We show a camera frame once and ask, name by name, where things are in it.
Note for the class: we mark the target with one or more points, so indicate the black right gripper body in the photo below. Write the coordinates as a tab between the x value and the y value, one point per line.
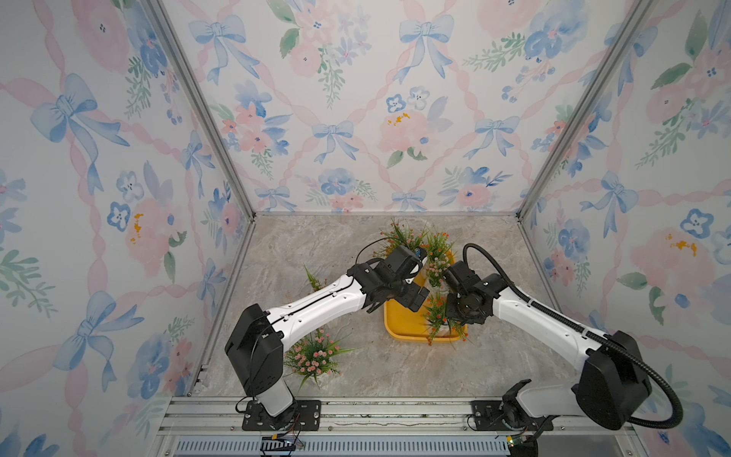
455	303

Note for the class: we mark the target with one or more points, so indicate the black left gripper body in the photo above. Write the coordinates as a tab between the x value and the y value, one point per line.
405	294

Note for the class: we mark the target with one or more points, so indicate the red flower plant front pot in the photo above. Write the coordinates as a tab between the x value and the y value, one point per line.
439	327

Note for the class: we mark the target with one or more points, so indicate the red flower plant pot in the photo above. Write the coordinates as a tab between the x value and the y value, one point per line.
400	234
439	327

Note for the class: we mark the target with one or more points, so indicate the yellow plastic storage tray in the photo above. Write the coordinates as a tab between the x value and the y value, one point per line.
404	325

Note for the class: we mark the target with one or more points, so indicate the orange flower plant white pot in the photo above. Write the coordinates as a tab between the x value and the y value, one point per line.
439	247

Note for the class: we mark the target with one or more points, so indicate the pink flower plant pot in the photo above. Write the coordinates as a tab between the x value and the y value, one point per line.
435	271
315	283
314	356

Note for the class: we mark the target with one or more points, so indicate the pink flower plant back pot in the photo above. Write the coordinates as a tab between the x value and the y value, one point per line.
435	271

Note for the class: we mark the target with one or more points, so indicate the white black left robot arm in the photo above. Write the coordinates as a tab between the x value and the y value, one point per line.
260	339

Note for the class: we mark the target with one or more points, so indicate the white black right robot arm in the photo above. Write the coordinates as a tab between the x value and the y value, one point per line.
608	388

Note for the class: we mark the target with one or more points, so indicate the pink flower plant front pot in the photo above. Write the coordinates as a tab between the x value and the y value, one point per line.
314	356

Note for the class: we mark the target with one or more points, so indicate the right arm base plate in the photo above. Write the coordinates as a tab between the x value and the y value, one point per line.
497	415

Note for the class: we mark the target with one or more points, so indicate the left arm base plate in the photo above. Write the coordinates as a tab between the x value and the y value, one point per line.
302	415

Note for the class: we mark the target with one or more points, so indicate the aluminium front rail frame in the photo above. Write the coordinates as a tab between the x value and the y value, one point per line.
384	426

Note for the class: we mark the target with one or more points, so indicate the aluminium right corner post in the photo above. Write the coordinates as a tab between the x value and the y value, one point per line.
625	35

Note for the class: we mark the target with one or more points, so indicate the aluminium corner post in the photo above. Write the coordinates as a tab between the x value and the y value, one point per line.
172	46
625	35

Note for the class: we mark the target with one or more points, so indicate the aluminium left corner post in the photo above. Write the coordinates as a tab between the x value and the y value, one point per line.
172	46

